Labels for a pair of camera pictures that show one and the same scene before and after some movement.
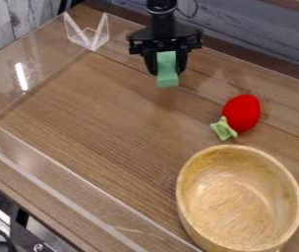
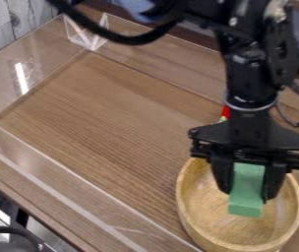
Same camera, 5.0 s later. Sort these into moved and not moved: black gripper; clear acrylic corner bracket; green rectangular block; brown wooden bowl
Moved: black gripper; green rectangular block
Not moved: clear acrylic corner bracket; brown wooden bowl
